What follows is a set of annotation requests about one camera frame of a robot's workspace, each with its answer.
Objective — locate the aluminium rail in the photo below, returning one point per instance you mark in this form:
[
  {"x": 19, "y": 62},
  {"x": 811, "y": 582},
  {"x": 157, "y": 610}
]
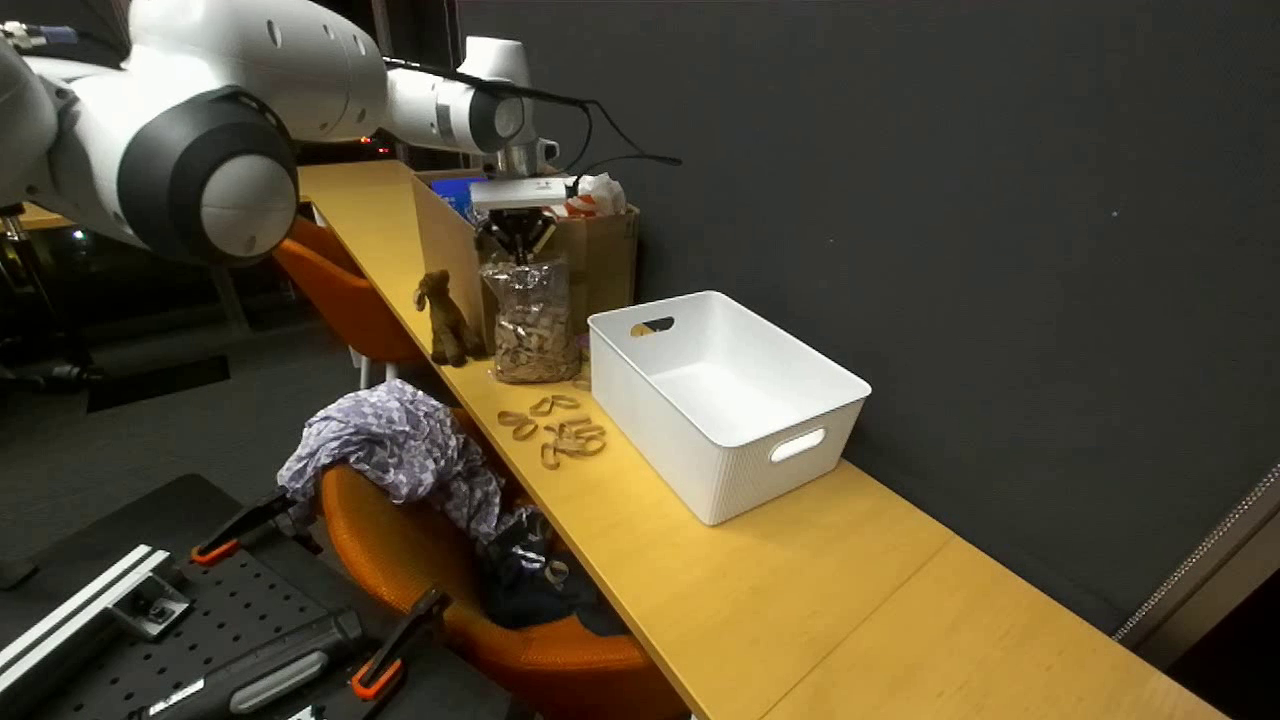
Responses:
[{"x": 74, "y": 612}]

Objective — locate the orange chair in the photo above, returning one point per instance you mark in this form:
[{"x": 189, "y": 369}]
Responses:
[
  {"x": 345, "y": 302},
  {"x": 563, "y": 666}
]

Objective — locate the white orange striped bag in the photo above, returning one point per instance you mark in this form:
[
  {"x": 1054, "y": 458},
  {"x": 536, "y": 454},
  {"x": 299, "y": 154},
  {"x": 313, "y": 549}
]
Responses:
[{"x": 596, "y": 192}]

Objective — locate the grey window frame post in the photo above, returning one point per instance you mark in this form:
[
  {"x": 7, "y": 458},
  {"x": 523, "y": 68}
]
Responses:
[{"x": 1200, "y": 575}]

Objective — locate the purple patterned cloth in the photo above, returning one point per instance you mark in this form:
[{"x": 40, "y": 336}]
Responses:
[{"x": 402, "y": 446}]

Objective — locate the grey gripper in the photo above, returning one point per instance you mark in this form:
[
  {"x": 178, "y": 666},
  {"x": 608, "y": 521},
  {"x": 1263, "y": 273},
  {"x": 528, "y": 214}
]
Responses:
[{"x": 523, "y": 192}]

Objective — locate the brown plush moose toy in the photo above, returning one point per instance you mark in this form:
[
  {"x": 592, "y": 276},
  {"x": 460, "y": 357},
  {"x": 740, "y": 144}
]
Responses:
[{"x": 445, "y": 321}]

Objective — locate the blue carton box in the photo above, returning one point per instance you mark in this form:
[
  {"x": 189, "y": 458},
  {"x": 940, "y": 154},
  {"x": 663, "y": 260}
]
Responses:
[{"x": 457, "y": 198}]

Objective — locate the black perforated board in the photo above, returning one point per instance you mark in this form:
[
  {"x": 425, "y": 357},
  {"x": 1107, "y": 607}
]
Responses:
[{"x": 226, "y": 600}]

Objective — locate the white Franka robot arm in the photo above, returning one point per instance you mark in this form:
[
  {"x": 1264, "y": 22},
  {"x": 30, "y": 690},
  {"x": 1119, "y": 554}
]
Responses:
[{"x": 203, "y": 107}]

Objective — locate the brown cardboard box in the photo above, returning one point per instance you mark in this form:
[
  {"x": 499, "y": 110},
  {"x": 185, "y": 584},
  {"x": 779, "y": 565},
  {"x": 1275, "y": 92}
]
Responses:
[{"x": 601, "y": 267}]

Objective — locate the tan rubber band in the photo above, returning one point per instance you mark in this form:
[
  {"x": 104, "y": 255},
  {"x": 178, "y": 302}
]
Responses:
[
  {"x": 567, "y": 430},
  {"x": 547, "y": 458},
  {"x": 505, "y": 422},
  {"x": 536, "y": 407}
]

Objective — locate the black garment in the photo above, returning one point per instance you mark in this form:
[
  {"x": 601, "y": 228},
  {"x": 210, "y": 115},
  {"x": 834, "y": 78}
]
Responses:
[{"x": 547, "y": 584}]

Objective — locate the white plastic bin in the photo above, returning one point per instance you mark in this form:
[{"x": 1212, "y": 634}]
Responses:
[{"x": 724, "y": 402}]

